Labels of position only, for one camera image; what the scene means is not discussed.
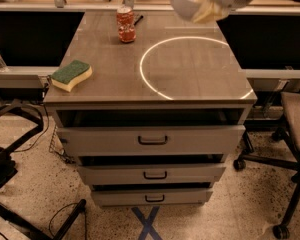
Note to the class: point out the green and yellow sponge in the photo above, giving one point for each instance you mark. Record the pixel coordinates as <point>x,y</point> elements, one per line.
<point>67,77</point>

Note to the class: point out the black pen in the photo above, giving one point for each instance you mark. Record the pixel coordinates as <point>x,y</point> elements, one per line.
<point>138,19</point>

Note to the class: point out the red soda can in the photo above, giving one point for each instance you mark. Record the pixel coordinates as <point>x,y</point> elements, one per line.
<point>125,24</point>

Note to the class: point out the grey drawer cabinet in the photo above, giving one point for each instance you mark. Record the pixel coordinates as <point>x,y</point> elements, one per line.
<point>174,74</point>

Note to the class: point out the top grey drawer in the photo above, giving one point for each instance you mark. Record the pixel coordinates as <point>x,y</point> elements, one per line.
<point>129,141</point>

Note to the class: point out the grey drawer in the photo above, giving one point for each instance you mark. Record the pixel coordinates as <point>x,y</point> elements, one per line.
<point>129,141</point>
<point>150,174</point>
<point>151,197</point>

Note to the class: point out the middle grey drawer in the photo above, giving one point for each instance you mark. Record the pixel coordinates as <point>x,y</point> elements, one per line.
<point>150,174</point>

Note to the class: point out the bottom grey drawer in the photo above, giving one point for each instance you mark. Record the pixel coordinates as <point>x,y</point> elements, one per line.
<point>151,197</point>

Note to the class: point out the blue tape cross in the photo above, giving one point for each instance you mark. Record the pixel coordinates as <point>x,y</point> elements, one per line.
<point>147,223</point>

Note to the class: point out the black chair left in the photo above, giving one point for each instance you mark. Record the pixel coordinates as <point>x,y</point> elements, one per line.
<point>8,170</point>

